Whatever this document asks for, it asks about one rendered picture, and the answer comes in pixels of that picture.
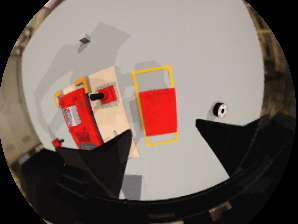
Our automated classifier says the red toy car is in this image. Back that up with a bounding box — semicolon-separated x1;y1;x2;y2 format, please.
59;87;104;151

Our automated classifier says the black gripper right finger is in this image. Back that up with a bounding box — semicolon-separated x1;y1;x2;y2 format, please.
196;113;271;177

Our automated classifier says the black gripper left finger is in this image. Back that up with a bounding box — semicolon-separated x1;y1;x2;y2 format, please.
55;128;132;198

